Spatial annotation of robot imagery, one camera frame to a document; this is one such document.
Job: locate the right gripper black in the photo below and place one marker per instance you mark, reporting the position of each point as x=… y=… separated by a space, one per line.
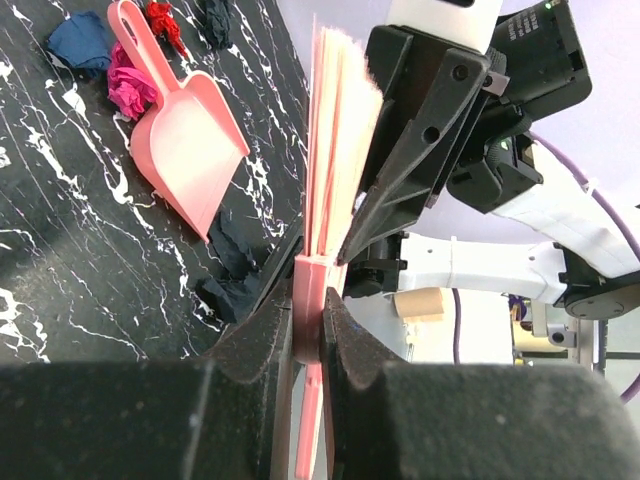
x=537 y=50

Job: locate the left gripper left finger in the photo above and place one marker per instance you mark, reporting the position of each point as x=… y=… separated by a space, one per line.
x=224 y=415

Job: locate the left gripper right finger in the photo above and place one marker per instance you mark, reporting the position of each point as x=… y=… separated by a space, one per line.
x=386 y=418

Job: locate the pink hand brush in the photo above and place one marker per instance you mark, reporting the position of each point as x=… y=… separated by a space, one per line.
x=343 y=110

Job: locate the pink plastic dustpan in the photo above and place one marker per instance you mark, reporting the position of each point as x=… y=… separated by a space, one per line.
x=188 y=145

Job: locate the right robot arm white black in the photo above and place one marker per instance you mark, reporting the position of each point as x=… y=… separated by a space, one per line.
x=588 y=263

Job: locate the cardboard tube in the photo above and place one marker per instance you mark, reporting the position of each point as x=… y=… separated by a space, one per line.
x=420 y=305

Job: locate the black paper scrap front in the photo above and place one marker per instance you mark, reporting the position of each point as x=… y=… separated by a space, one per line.
x=237 y=292

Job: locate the black paper scrap near bucket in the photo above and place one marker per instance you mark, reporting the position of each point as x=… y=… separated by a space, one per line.
x=216 y=22

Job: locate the red paper scrap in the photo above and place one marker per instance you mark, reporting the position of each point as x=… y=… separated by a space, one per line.
x=162 y=23

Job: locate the magenta paper scrap right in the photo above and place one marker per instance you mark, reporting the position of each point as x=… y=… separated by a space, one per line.
x=128 y=87

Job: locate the blue paper scrap right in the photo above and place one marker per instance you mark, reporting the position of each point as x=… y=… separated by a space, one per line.
x=81 y=42

